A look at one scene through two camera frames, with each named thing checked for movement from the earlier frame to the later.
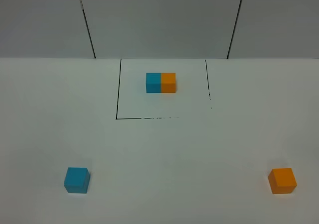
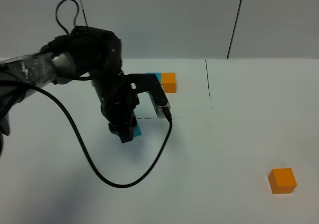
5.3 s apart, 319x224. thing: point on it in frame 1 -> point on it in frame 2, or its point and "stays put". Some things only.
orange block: x=282 y=180 stays put
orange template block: x=168 y=82 stays put
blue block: x=77 y=180 -> x=137 y=132
